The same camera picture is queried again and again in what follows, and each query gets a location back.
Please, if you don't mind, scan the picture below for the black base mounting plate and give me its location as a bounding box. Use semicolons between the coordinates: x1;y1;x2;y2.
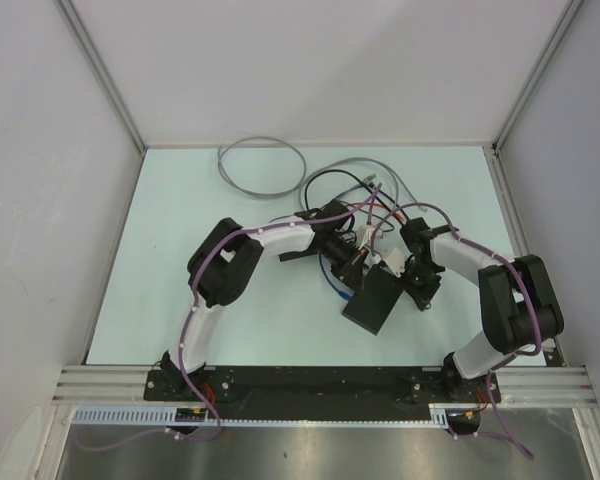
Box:
143;366;501;417

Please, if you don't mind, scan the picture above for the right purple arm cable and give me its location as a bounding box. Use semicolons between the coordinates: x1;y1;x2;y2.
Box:
367;201;544;460

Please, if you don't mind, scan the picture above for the long grey ethernet cable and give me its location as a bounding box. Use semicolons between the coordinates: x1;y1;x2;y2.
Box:
217;135;416;206

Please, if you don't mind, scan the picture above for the blue ethernet cable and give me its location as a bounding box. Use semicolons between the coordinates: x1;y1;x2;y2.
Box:
318;179;396;301

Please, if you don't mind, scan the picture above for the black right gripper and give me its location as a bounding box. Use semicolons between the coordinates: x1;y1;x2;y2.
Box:
392;259;441;309

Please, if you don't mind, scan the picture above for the thin black power cord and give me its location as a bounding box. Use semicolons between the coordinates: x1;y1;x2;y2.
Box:
302;169;371;214

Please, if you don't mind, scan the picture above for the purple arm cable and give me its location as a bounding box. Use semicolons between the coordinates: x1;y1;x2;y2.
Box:
367;201;544;460
73;183;384;450

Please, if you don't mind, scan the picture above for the small black adapter box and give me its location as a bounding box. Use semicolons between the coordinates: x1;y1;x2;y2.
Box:
278;249;317;262

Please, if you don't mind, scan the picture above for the left aluminium corner post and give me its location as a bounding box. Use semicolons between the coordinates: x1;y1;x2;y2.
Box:
53;0;147;156

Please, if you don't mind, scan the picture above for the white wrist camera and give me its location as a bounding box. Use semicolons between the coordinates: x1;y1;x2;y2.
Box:
371;248;407;278
356;225;383;249

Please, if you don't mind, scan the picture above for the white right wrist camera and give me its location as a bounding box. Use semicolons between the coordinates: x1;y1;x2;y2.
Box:
371;248;407;278

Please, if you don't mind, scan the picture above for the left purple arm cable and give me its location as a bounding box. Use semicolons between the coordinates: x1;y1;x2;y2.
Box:
73;183;384;450

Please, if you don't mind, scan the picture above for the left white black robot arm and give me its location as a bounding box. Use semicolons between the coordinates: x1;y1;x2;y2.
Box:
160;200;366;400

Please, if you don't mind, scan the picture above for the right aluminium corner post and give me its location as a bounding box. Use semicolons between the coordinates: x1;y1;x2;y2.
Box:
491;0;588;154

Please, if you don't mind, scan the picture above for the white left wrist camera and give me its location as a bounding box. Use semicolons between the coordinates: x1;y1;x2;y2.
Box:
356;225;383;249

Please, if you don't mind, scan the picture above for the aluminium corner post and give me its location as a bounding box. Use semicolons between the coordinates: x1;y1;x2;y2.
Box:
491;0;588;154
53;0;147;156

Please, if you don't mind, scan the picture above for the black ethernet cable teal plug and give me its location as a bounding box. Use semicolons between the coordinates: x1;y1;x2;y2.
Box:
334;185;409;225

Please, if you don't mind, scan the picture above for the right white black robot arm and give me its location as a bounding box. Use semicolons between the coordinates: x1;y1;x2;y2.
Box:
399;218;564;401

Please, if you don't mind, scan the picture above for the aluminium front frame rail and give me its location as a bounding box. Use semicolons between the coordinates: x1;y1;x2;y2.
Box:
52;366;598;408

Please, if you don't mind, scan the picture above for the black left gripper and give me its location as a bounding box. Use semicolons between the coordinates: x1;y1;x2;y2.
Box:
321;233;368;296

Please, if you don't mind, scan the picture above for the black Mercury network switch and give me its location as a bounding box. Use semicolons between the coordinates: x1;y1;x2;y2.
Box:
342;265;403;335

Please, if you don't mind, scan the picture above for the white slotted cable duct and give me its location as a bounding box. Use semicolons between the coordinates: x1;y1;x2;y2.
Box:
72;405;448;428

